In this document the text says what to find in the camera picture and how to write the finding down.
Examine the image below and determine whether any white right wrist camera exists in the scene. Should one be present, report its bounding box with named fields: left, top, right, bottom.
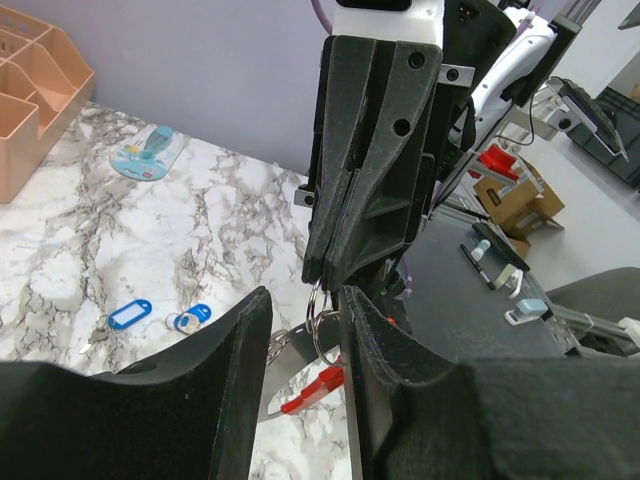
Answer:
left=332, top=0, right=445, bottom=48

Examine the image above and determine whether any black marker pen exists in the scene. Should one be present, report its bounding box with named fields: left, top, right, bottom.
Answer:
left=459, top=244, right=496, bottom=291

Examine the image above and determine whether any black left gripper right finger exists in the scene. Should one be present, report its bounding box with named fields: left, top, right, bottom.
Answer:
left=338, top=286, right=639, bottom=479

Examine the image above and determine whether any cardboard box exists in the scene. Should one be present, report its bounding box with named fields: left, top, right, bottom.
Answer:
left=474, top=159, right=565, bottom=240

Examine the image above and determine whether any silver keyring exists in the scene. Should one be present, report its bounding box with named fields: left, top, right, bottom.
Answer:
left=305, top=278, right=343, bottom=368

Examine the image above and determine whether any light blue small stapler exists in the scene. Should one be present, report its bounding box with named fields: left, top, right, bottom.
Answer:
left=504, top=299, right=549, bottom=326

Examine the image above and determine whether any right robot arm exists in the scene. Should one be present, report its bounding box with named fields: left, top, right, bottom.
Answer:
left=302, top=1, right=578, bottom=292

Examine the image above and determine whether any peach plastic desk organizer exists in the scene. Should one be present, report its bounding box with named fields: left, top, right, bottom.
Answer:
left=1, top=6, right=95, bottom=204

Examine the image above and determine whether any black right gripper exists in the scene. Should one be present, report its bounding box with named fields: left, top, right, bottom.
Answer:
left=302, top=1, right=515, bottom=290

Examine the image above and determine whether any light blue packaged item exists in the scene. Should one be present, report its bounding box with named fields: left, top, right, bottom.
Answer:
left=109, top=125, right=186, bottom=182

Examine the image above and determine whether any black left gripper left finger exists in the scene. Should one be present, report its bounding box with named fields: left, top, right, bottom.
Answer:
left=1, top=287, right=273, bottom=479

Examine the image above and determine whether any blue key tag with key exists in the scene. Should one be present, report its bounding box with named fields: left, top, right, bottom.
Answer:
left=79, top=299, right=153, bottom=355
left=165, top=304, right=212, bottom=335

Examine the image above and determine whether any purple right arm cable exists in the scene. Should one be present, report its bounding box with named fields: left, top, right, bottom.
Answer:
left=309, top=0, right=335, bottom=36

